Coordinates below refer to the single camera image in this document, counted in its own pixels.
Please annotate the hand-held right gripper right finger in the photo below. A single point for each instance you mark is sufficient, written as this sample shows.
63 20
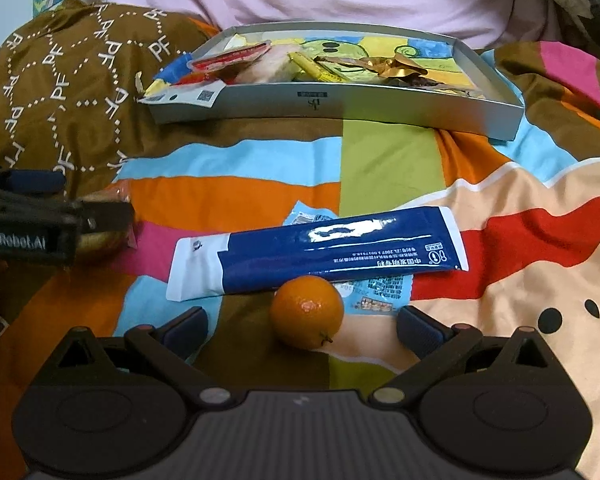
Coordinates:
420 331

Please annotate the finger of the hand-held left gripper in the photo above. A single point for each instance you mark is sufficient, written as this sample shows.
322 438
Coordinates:
107 220
35 182

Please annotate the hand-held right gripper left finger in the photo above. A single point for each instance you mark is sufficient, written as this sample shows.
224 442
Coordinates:
185 331

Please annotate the clear snack packet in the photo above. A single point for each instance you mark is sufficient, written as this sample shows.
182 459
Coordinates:
102 249

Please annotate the orange mandarin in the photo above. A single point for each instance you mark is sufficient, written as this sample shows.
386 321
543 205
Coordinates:
307 312

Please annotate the blue and white tube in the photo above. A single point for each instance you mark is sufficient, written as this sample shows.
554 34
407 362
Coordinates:
330 255

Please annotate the white snack packet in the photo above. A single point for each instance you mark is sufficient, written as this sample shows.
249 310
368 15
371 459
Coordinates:
185 95

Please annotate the small red snack packet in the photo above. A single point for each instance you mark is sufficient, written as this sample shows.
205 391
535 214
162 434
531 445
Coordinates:
200 78

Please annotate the large red snack packet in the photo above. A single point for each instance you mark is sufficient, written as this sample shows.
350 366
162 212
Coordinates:
230 56

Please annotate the grey shallow cardboard box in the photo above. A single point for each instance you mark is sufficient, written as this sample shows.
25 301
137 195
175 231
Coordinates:
380 115

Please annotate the beige rice cracker packet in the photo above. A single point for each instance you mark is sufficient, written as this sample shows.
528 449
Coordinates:
267 67

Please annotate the green and yellow snack packet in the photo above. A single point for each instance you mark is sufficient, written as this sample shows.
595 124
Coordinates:
312 66

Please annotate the gold foil wrapper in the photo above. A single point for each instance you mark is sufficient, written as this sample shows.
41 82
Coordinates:
395 67

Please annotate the light blue snack packet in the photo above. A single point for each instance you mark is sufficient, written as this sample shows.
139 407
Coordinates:
375 296

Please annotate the brown letter-print blanket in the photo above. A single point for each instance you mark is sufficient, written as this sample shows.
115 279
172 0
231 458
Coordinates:
55 110

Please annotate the colourful cartoon blanket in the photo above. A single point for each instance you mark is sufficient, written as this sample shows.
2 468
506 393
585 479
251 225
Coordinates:
530 235

